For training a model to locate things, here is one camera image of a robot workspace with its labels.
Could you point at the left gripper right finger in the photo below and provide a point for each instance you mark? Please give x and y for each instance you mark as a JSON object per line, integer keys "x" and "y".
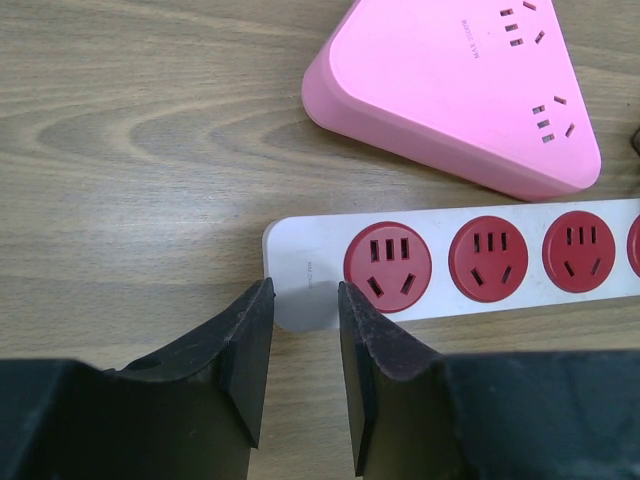
{"x": 415, "y": 413}

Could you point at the small pink charger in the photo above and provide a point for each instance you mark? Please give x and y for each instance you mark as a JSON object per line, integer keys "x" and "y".
{"x": 635, "y": 141}

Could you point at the pink triangular power socket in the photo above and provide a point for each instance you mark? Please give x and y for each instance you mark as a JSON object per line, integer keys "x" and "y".
{"x": 483, "y": 90}

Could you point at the white red power strip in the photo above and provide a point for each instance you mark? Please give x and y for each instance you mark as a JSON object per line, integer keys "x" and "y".
{"x": 423, "y": 264}

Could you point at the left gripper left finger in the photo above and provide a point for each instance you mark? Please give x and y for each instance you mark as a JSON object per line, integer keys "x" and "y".
{"x": 189, "y": 410}

